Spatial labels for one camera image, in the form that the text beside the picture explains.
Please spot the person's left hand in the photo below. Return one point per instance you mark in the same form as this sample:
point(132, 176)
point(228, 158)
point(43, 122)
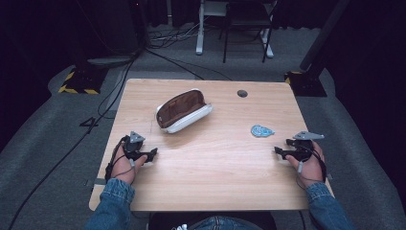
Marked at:
point(124, 166)

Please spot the dark cabinet on grey base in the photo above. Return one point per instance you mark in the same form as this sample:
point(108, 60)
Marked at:
point(110, 28)

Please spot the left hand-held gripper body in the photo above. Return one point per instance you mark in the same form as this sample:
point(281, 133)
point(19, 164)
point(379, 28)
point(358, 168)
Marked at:
point(133, 146)

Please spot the white desk frame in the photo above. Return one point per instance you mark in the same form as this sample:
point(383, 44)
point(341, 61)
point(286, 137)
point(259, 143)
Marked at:
point(204, 28)

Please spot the black stand base striped tape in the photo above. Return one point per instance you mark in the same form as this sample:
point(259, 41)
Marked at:
point(82, 80)
point(304, 83)

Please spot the person's lap in jeans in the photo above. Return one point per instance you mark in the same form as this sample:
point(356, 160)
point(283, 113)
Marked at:
point(223, 223)

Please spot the black slanted stand pole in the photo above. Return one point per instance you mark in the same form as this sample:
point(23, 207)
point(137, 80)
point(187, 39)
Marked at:
point(323, 33)

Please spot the white pouch with brown lining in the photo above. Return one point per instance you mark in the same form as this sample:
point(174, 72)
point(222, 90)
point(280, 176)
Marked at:
point(183, 110)

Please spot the person's right hand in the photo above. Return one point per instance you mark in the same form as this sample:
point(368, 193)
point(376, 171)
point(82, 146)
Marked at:
point(309, 169)

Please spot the blue patterned patch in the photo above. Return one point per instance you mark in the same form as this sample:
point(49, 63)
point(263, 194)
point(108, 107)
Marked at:
point(261, 131)

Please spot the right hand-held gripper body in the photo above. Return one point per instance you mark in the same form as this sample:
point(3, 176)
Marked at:
point(303, 147)

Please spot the black chair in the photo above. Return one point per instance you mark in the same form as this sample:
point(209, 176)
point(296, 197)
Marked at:
point(247, 28)

